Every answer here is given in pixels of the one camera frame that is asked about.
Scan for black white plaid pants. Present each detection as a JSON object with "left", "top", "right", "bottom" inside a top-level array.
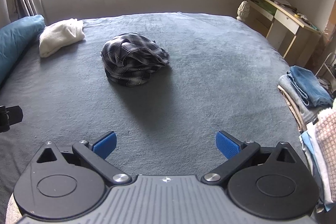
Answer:
[{"left": 100, "top": 32, "right": 169, "bottom": 87}]

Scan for grey bed blanket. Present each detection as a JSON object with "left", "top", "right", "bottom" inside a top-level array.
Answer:
[{"left": 1, "top": 13, "right": 302, "bottom": 217}]

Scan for teal blue pillow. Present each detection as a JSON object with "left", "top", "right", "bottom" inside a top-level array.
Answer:
[{"left": 1, "top": 15, "right": 46, "bottom": 83}]

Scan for folded grey garment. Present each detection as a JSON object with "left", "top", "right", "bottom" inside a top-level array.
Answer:
[{"left": 277, "top": 75, "right": 322, "bottom": 132}]

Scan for folded white fleece garment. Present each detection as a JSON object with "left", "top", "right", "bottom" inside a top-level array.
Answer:
[{"left": 39, "top": 18, "right": 85, "bottom": 58}]

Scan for pink white woven cloth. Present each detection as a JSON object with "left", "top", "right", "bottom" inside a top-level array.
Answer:
[{"left": 315, "top": 109, "right": 335, "bottom": 202}]

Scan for light wooden desk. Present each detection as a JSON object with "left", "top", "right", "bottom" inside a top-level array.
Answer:
[{"left": 244, "top": 0, "right": 322, "bottom": 67}]

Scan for metal chair frame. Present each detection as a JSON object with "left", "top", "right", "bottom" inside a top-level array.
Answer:
[{"left": 315, "top": 52, "right": 335, "bottom": 90}]

